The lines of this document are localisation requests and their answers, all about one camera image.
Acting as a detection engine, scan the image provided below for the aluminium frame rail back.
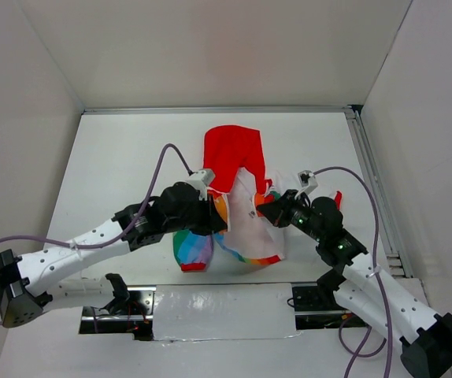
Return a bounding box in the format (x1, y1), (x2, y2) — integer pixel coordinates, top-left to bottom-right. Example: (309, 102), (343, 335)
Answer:
(83, 106), (354, 115)

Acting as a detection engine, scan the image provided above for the aluminium frame rail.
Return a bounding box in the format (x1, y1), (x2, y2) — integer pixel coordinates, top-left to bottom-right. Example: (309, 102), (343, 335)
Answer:
(344, 105), (414, 279)
(83, 106), (354, 115)

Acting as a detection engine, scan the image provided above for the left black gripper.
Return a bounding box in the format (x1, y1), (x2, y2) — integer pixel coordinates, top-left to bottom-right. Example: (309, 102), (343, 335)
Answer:
(165, 192), (228, 235)

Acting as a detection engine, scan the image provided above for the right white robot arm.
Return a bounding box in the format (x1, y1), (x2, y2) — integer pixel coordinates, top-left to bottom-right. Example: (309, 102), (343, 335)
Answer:
(256, 190), (452, 377)

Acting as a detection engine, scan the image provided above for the aluminium frame rail right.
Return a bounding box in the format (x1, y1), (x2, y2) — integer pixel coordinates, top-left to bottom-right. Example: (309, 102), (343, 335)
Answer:
(344, 105), (414, 279)

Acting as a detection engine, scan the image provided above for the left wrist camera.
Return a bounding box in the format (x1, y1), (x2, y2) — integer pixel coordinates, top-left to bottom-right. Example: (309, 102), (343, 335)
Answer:
(186, 169), (215, 199)

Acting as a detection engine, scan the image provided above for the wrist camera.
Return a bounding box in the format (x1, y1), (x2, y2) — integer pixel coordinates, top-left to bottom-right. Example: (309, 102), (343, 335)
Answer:
(186, 169), (215, 199)
(298, 170), (318, 195)

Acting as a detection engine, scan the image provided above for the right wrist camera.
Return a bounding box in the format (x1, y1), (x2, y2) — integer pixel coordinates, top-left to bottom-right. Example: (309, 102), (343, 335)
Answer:
(298, 170), (318, 195)

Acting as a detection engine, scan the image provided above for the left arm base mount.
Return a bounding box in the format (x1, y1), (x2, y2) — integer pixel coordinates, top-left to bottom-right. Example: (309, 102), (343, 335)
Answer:
(79, 286), (156, 341)

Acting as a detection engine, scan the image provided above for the rainbow red white jacket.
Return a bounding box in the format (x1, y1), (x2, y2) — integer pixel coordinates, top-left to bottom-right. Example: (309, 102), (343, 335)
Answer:
(172, 124), (343, 273)

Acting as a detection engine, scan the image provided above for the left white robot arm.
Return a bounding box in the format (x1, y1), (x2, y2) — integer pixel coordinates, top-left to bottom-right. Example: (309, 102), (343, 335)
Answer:
(0, 182), (228, 328)

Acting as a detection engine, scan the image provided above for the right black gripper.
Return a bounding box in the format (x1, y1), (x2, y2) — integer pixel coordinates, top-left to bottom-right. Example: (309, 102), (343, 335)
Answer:
(257, 188), (324, 243)

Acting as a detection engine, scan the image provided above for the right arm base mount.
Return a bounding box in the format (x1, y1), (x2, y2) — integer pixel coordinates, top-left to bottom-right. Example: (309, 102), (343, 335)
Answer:
(287, 283), (366, 330)

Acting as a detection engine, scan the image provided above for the white taped cover board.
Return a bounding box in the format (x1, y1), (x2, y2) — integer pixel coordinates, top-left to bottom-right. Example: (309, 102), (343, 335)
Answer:
(153, 283), (299, 342)

